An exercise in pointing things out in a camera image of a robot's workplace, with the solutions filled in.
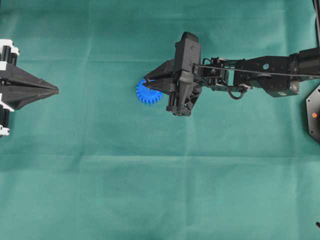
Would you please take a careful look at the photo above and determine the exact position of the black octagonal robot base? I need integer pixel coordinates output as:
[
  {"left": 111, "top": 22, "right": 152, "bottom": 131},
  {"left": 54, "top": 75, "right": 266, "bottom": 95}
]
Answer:
[{"left": 306, "top": 85, "right": 320, "bottom": 144}]

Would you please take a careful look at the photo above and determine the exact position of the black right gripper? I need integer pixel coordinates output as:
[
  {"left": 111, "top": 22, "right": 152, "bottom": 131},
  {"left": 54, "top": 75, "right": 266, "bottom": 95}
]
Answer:
[{"left": 143, "top": 32, "right": 202, "bottom": 117}]

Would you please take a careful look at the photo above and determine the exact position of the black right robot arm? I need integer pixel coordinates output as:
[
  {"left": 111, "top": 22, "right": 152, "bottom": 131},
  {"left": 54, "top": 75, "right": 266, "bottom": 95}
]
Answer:
[{"left": 143, "top": 32, "right": 320, "bottom": 117}]

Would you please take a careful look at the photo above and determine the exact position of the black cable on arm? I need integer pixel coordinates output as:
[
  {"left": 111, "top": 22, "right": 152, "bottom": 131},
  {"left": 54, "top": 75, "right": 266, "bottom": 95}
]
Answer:
[{"left": 191, "top": 62, "right": 320, "bottom": 80}]

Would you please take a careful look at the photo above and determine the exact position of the blue plastic spur gear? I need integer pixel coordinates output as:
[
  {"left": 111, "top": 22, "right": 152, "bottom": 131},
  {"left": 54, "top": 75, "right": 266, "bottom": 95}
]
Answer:
[{"left": 136, "top": 78, "right": 163, "bottom": 105}]

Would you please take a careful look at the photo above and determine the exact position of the green cloth mat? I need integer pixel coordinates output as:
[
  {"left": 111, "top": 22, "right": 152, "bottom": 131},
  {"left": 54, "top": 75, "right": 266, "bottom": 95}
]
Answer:
[{"left": 0, "top": 0, "right": 320, "bottom": 240}]

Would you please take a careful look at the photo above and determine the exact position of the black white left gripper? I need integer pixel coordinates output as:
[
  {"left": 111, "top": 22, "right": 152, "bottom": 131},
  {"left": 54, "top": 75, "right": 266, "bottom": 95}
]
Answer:
[{"left": 0, "top": 39, "right": 59, "bottom": 137}]

